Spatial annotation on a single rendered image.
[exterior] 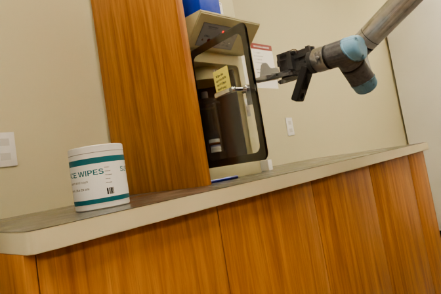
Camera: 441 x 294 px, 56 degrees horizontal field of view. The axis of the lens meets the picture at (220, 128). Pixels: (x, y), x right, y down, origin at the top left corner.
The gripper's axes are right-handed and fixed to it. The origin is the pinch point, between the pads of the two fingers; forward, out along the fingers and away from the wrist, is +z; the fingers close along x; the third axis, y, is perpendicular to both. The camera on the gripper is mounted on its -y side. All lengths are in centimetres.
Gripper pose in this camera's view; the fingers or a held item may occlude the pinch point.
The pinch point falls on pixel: (265, 83)
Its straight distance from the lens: 142.4
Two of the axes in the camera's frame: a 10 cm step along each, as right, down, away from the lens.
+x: -6.8, 0.5, -7.3
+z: -7.1, 1.7, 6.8
